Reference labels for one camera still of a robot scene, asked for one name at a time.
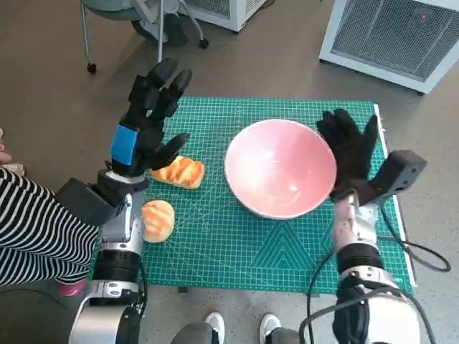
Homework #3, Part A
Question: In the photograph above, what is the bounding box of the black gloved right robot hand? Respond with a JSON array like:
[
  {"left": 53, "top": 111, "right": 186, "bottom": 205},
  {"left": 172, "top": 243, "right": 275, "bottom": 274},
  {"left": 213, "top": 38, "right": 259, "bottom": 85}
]
[{"left": 315, "top": 109, "right": 380, "bottom": 202}]

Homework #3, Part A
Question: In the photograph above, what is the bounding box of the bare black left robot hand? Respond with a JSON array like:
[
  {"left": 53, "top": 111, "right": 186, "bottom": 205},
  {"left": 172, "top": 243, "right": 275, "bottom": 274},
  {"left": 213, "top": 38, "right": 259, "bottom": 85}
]
[{"left": 108, "top": 57, "right": 194, "bottom": 177}]

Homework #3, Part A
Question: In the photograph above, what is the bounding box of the long toy bread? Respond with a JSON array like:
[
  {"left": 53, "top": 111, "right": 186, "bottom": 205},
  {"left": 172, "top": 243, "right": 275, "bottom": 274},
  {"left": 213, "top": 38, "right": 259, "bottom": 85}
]
[{"left": 150, "top": 156, "right": 206, "bottom": 190}]

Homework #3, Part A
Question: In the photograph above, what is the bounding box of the pink bowl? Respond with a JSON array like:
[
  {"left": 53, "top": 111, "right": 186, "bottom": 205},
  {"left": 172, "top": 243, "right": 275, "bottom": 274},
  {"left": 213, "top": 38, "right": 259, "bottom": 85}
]
[{"left": 224, "top": 119, "right": 338, "bottom": 220}]

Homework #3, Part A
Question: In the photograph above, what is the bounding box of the round toy bread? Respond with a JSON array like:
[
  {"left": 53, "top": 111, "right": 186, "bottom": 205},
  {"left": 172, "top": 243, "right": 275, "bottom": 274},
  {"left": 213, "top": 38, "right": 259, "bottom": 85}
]
[{"left": 141, "top": 199, "right": 176, "bottom": 244}]

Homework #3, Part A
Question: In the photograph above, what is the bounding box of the seated person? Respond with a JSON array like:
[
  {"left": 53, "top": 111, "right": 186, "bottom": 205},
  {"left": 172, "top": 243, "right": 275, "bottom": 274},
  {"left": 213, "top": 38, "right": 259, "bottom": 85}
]
[{"left": 131, "top": 0, "right": 189, "bottom": 46}]

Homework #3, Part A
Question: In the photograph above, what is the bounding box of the large white mesh cabinet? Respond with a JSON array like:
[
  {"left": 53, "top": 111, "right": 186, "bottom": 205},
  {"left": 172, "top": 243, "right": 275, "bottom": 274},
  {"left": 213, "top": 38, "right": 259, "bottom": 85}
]
[{"left": 318, "top": 0, "right": 459, "bottom": 96}]

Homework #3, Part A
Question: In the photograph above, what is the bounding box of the grey rolling chair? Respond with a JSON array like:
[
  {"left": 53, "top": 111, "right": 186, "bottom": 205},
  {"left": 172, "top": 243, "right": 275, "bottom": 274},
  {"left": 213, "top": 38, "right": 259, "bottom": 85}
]
[{"left": 79, "top": 0, "right": 209, "bottom": 75}]

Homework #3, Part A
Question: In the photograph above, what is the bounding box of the person in stripes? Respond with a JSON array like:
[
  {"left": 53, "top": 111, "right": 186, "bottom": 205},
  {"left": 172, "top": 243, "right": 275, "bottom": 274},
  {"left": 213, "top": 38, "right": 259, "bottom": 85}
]
[{"left": 0, "top": 163, "right": 102, "bottom": 297}]

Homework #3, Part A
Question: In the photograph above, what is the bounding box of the green cutting mat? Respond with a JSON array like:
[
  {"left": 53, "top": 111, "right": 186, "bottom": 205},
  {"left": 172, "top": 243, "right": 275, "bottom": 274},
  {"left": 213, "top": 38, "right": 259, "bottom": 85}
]
[{"left": 138, "top": 95, "right": 417, "bottom": 297}]

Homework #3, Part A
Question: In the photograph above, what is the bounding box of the small white louvred cabinet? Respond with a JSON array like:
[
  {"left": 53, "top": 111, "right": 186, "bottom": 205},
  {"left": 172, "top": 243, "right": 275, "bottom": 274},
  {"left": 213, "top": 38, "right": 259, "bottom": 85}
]
[{"left": 179, "top": 0, "right": 268, "bottom": 34}]

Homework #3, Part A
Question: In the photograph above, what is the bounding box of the white shoe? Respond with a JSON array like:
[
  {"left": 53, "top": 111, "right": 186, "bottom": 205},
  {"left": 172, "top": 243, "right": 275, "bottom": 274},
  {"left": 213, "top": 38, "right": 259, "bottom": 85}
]
[
  {"left": 260, "top": 313, "right": 283, "bottom": 338},
  {"left": 204, "top": 312, "right": 226, "bottom": 344}
]

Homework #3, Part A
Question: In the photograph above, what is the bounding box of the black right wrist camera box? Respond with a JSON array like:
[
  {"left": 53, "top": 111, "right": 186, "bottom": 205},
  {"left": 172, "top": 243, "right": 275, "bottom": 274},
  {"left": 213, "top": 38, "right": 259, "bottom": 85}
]
[{"left": 356, "top": 149, "right": 428, "bottom": 208}]

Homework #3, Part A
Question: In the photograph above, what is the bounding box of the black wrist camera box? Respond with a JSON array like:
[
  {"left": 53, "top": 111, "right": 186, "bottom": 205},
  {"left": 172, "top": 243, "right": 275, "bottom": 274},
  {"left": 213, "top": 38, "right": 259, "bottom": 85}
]
[
  {"left": 55, "top": 177, "right": 116, "bottom": 227},
  {"left": 356, "top": 149, "right": 428, "bottom": 208}
]

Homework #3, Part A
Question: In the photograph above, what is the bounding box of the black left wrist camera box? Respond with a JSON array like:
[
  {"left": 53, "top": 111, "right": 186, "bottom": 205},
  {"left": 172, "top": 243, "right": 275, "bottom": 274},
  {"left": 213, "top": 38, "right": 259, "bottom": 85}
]
[{"left": 55, "top": 177, "right": 116, "bottom": 227}]

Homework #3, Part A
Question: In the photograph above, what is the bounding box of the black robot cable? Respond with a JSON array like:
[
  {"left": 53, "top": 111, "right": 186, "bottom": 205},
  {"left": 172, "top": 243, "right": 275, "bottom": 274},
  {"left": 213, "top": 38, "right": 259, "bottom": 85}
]
[
  {"left": 137, "top": 267, "right": 148, "bottom": 318},
  {"left": 299, "top": 250, "right": 413, "bottom": 344},
  {"left": 378, "top": 204, "right": 452, "bottom": 272}
]

